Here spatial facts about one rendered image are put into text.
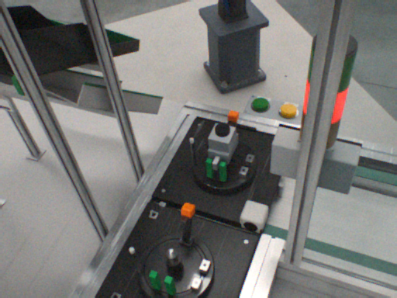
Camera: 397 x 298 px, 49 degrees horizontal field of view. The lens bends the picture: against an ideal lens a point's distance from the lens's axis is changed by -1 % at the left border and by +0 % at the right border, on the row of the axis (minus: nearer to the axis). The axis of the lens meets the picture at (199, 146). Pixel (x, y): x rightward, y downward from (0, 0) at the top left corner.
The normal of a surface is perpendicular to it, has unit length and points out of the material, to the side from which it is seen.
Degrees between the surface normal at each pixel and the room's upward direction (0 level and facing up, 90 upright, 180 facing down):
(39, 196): 0
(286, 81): 0
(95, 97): 90
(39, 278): 0
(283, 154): 90
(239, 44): 90
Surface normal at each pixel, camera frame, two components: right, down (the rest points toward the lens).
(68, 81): 0.85, 0.36
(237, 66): 0.36, 0.69
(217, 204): -0.07, -0.66
